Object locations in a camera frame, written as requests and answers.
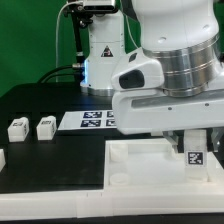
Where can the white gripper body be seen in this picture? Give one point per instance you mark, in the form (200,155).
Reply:
(138,112)

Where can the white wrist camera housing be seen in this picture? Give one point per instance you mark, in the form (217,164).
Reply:
(137,71)

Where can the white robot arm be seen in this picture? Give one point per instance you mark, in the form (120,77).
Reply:
(173,83)

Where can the white L-shaped obstacle fence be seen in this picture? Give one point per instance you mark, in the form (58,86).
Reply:
(109,201)

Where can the white fiducial marker sheet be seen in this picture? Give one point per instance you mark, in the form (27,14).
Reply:
(80,120)

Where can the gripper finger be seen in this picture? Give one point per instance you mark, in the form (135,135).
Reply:
(216,135)
(172,138)

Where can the white square tabletop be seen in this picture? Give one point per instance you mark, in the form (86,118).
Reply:
(151,162)

